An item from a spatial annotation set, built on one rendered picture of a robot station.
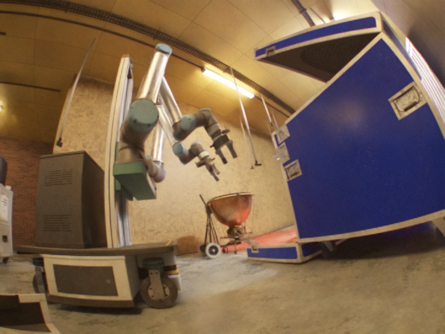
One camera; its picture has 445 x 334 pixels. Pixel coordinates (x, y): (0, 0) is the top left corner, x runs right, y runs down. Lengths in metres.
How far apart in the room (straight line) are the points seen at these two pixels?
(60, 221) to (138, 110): 0.70
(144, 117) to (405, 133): 1.11
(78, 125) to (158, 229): 2.17
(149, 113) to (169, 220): 2.57
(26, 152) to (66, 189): 5.69
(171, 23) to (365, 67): 2.78
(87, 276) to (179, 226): 2.59
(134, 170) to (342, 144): 1.02
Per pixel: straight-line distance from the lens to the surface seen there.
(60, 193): 1.13
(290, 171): 1.30
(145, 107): 0.92
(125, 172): 0.94
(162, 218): 3.23
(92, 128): 3.40
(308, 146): 1.16
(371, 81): 0.98
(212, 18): 3.25
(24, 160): 6.67
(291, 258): 1.42
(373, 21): 1.09
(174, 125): 1.20
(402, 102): 0.93
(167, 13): 3.16
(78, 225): 1.05
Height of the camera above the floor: 0.36
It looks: 18 degrees up
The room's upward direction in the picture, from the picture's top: 10 degrees counter-clockwise
